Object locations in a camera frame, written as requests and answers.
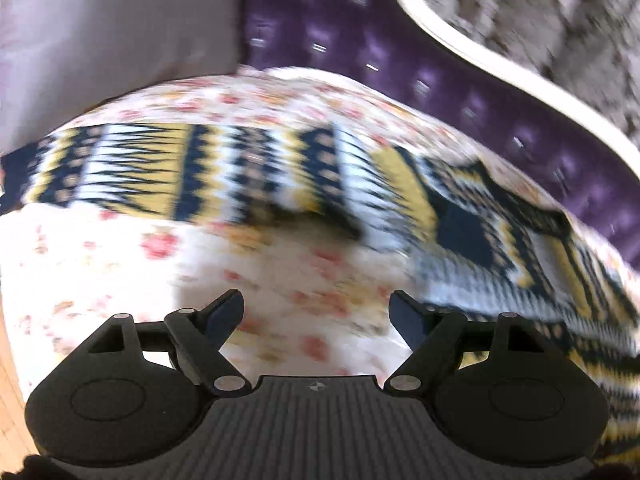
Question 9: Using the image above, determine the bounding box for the yellow black white patterned sweater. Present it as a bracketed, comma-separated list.
[1, 124, 639, 467]

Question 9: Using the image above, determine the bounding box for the floral quilted bedspread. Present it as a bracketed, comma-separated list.
[0, 64, 572, 401]

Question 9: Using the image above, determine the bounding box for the purple tufted velvet headboard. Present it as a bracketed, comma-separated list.
[242, 0, 639, 264]

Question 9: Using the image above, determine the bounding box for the grey pillow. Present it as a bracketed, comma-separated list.
[1, 0, 240, 154]

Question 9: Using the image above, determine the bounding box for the brown silver damask curtain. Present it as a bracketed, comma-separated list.
[425, 0, 639, 142]

